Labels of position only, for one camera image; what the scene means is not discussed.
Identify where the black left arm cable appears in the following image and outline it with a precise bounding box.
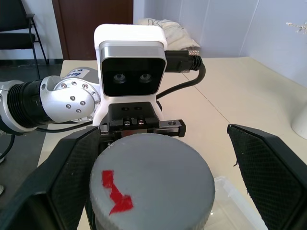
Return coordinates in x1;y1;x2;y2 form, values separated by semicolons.
0;49;207;165

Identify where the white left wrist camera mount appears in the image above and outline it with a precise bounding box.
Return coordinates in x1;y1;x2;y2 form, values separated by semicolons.
93;23;168;127

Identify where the clear plastic box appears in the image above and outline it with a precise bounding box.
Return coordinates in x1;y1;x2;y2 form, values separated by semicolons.
210;176;270;230

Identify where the white bottle vase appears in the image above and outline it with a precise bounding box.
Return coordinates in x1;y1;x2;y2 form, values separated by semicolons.
291;105;307;140

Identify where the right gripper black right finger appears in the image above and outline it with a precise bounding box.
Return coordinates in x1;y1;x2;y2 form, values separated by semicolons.
227;124;307;230

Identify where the beige fabric bag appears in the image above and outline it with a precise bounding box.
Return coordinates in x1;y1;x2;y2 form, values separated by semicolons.
138;18;200;52

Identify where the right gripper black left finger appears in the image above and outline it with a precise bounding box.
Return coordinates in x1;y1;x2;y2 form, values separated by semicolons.
0;126;100;230

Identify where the brown wooden door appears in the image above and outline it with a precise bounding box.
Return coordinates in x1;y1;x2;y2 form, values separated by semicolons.
52;0;134;60

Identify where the grey jar lid red arrow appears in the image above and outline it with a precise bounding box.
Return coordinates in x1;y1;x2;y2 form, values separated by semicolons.
89;133;216;230

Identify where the small white flower sprig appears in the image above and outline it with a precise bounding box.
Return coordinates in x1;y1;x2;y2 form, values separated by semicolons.
286;22;307;35

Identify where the black chair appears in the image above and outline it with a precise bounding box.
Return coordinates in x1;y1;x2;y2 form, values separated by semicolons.
0;0;50;80

